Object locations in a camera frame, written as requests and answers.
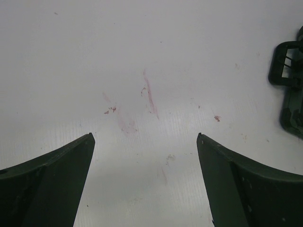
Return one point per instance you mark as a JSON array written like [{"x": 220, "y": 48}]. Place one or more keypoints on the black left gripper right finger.
[{"x": 245, "y": 193}]

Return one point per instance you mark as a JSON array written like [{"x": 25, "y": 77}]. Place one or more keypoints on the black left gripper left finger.
[{"x": 46, "y": 191}]

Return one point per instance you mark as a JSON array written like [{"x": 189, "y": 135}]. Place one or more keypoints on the black poker set case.
[{"x": 287, "y": 70}]

